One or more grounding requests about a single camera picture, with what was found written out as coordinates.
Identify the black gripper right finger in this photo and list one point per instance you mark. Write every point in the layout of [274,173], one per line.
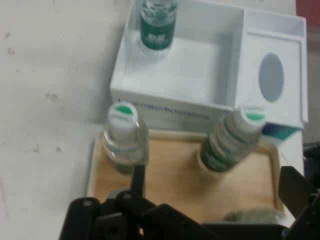
[293,190]

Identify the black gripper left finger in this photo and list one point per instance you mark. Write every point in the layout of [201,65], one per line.
[105,220]

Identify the white box with blue side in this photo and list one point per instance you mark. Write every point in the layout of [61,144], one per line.
[200,65]

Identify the wooden tray cream rim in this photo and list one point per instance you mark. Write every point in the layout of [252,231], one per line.
[175,175]

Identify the clear water bottle green label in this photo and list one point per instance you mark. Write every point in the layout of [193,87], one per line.
[252,215]
[225,150]
[156,32]
[122,142]

